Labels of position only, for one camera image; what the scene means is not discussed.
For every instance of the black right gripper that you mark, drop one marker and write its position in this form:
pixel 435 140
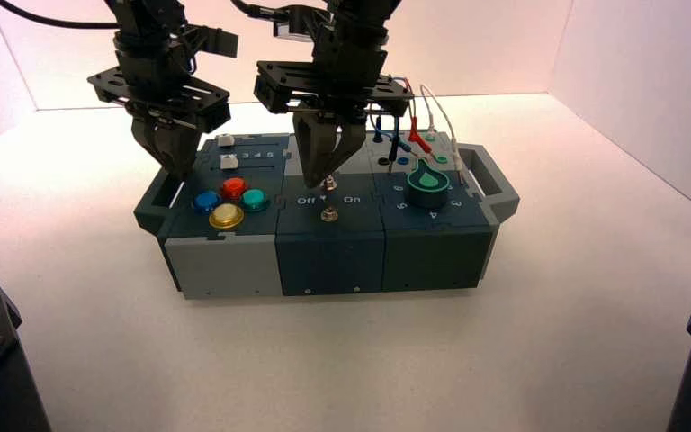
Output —
pixel 339 83

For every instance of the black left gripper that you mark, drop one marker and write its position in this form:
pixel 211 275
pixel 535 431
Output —
pixel 161 89

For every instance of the metal toggle switch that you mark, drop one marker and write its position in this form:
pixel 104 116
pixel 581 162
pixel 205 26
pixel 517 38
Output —
pixel 329 214
pixel 329 182

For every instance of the white slider knob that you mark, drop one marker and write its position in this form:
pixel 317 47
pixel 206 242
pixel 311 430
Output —
pixel 225 141
pixel 228 161

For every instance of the blue push button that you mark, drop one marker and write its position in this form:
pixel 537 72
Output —
pixel 206 201

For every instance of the blue banana socket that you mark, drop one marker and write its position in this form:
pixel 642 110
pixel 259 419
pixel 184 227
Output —
pixel 403 160

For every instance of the red push button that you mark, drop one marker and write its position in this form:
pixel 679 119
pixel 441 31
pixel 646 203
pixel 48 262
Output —
pixel 233 188

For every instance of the yellow push button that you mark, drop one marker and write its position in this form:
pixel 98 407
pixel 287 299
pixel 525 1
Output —
pixel 226 216

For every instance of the teal push button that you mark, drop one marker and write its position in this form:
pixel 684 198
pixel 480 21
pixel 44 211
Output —
pixel 254 200

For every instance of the dark teal rotary knob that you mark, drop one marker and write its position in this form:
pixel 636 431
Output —
pixel 428 186

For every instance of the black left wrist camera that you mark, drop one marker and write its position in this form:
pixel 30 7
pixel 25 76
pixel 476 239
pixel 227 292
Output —
pixel 217 42

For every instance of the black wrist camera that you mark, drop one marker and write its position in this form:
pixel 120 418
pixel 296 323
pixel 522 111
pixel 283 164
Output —
pixel 295 24
pixel 217 42

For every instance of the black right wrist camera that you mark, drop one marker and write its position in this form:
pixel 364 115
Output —
pixel 295 24

